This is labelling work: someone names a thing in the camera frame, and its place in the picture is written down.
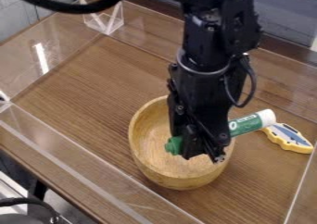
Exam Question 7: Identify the black cable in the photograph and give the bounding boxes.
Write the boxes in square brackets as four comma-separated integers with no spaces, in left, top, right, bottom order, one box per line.
[0,197,63,224]

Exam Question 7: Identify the clear acrylic corner bracket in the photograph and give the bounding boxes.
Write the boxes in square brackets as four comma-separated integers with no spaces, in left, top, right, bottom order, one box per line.
[83,2,124,35]

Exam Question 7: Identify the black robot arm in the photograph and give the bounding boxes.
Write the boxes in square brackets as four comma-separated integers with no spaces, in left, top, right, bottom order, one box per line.
[23,0,262,163]

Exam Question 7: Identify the clear acrylic tray wall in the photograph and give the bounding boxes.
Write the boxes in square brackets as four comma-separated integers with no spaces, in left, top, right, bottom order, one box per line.
[0,2,317,224]

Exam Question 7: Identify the yellow blue fish toy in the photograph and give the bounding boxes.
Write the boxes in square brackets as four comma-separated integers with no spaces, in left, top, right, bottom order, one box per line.
[261,123,314,155]

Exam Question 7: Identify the brown wooden bowl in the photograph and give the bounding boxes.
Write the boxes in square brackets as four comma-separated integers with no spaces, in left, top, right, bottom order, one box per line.
[127,95,235,191]

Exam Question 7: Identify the black table leg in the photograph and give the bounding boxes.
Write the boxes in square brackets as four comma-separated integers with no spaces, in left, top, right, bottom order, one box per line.
[33,180,48,201]

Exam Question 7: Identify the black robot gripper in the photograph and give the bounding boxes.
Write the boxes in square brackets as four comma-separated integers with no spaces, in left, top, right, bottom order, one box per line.
[167,49,233,163]

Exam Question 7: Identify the green Expo marker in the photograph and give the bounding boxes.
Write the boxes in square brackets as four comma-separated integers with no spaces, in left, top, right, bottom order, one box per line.
[164,109,275,156]

